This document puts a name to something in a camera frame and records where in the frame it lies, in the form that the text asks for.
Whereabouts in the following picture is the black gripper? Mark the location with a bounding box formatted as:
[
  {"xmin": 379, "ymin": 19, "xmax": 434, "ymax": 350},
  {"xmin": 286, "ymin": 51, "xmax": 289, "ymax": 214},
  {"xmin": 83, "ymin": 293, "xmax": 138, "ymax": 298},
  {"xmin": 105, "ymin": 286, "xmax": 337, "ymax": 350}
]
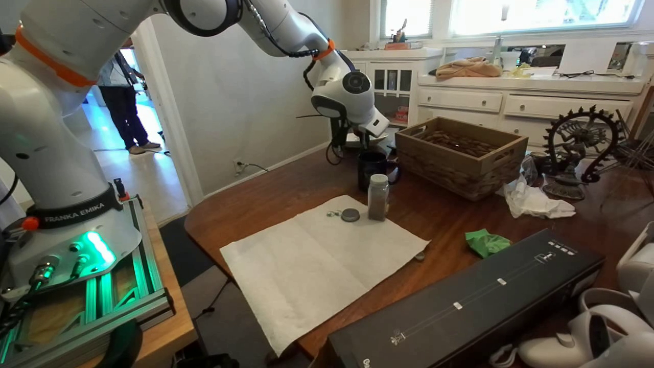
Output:
[{"xmin": 326, "ymin": 119, "xmax": 392, "ymax": 162}]

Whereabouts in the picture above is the black cup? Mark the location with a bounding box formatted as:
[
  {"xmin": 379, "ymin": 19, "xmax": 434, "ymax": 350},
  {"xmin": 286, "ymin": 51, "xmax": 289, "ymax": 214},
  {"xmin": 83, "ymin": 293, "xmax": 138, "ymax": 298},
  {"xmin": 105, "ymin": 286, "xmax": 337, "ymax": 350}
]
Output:
[{"xmin": 357, "ymin": 151, "xmax": 394, "ymax": 190}]

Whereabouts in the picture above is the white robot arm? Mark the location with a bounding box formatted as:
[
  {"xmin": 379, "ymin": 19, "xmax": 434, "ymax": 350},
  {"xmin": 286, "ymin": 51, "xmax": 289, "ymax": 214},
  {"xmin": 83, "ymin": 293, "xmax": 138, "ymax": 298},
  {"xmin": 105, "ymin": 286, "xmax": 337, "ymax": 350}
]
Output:
[{"xmin": 0, "ymin": 0, "xmax": 388, "ymax": 290}]

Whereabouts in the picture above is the white sideboard cabinet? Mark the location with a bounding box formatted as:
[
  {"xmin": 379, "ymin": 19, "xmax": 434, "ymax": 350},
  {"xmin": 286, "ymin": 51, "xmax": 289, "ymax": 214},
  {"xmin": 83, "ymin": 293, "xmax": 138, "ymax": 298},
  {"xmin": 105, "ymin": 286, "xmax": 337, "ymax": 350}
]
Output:
[{"xmin": 348, "ymin": 48, "xmax": 651, "ymax": 146}]

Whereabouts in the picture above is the clear spice shaker bottle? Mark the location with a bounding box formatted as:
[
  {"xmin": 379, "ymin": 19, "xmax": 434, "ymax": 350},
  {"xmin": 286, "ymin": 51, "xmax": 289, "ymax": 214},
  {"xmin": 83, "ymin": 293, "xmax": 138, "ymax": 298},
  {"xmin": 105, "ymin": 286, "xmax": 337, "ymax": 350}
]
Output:
[{"xmin": 368, "ymin": 174, "xmax": 390, "ymax": 221}]

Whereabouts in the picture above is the white tealight candle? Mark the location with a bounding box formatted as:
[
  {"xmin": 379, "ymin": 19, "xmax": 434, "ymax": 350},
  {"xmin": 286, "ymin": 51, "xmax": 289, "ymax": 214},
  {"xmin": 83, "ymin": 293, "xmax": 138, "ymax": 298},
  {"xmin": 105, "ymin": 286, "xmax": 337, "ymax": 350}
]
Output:
[{"xmin": 341, "ymin": 208, "xmax": 359, "ymax": 223}]

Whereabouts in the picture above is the wicker wooden basket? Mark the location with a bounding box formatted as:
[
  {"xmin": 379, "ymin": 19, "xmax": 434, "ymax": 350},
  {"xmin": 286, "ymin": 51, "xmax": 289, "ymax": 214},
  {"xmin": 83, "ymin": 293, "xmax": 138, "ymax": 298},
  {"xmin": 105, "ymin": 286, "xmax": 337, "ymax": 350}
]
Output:
[{"xmin": 394, "ymin": 119, "xmax": 527, "ymax": 200}]

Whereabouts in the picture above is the white paper sheet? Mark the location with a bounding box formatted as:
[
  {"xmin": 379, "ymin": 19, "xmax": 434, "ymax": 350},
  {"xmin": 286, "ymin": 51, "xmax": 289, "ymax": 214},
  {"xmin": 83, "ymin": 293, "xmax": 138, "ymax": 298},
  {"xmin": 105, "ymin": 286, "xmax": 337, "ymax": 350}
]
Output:
[{"xmin": 221, "ymin": 194, "xmax": 428, "ymax": 354}]

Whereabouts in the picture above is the green crumpled wrapper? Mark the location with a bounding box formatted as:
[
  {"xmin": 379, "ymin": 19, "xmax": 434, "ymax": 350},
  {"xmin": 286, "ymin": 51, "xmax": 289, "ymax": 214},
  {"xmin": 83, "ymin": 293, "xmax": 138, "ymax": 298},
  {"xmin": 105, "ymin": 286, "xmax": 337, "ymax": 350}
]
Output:
[{"xmin": 464, "ymin": 228, "xmax": 512, "ymax": 257}]

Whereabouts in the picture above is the white crumpled cloth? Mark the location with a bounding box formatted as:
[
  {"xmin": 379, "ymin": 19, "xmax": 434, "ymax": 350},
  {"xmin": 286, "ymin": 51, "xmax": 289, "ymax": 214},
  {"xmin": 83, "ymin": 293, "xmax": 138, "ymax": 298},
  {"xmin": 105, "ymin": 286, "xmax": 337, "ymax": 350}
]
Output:
[{"xmin": 503, "ymin": 176, "xmax": 576, "ymax": 218}]

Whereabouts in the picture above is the long black box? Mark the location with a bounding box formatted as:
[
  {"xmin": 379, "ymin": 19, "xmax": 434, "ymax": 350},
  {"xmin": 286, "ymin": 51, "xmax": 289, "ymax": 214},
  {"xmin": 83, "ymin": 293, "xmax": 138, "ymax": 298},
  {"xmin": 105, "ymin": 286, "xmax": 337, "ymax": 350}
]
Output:
[{"xmin": 326, "ymin": 228, "xmax": 603, "ymax": 368}]

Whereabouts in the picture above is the black metal statue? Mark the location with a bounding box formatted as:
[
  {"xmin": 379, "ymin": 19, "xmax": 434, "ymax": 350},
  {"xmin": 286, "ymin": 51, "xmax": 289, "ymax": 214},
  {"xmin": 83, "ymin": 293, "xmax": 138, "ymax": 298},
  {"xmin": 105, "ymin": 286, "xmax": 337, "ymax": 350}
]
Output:
[{"xmin": 543, "ymin": 105, "xmax": 627, "ymax": 202}]

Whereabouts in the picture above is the person in doorway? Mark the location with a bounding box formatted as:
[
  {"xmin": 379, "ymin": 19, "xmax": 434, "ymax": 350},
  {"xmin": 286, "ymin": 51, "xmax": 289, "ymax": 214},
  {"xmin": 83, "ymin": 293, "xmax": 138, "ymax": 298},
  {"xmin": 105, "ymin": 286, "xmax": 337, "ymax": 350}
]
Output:
[{"xmin": 98, "ymin": 51, "xmax": 160, "ymax": 156}]

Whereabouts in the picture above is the white VR headset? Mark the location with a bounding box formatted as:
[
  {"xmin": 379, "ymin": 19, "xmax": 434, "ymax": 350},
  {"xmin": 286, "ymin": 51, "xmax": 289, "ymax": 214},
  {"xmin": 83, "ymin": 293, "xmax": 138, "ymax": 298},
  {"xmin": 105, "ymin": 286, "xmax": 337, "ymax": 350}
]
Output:
[{"xmin": 489, "ymin": 223, "xmax": 654, "ymax": 368}]

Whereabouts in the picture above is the green robot base frame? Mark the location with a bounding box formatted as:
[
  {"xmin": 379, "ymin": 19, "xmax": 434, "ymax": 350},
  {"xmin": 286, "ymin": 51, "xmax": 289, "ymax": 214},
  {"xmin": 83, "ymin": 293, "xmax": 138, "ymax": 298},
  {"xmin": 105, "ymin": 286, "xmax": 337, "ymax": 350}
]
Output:
[{"xmin": 0, "ymin": 197, "xmax": 175, "ymax": 368}]

